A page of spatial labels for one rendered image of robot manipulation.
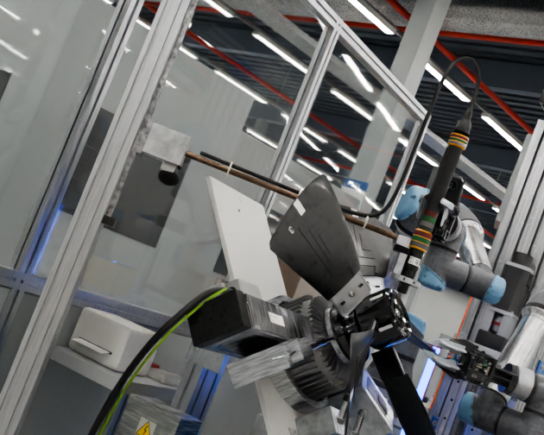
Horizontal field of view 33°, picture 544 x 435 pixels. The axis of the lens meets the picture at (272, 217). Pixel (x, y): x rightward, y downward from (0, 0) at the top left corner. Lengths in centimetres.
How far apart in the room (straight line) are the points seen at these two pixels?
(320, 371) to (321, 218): 33
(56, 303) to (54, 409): 43
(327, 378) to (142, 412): 42
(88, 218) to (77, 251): 8
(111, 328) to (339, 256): 60
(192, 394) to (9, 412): 40
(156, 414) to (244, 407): 110
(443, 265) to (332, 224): 53
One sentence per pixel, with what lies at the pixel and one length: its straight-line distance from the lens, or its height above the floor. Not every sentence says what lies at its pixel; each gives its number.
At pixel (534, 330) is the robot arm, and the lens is 242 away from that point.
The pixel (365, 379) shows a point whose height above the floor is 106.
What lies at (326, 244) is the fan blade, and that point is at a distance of 192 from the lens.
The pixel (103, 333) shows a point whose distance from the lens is 224.
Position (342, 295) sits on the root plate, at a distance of 198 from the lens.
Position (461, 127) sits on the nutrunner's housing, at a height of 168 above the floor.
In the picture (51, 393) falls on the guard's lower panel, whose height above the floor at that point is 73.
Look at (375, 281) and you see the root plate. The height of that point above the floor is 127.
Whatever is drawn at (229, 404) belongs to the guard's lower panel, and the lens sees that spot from 307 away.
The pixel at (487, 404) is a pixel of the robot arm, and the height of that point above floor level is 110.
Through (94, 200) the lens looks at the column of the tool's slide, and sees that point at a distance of 207.
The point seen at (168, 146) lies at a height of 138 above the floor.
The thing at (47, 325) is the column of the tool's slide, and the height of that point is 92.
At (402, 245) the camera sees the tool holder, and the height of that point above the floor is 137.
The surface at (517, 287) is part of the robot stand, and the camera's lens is 298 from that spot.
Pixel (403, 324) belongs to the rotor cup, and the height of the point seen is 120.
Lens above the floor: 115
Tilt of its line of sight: 5 degrees up
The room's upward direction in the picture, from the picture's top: 21 degrees clockwise
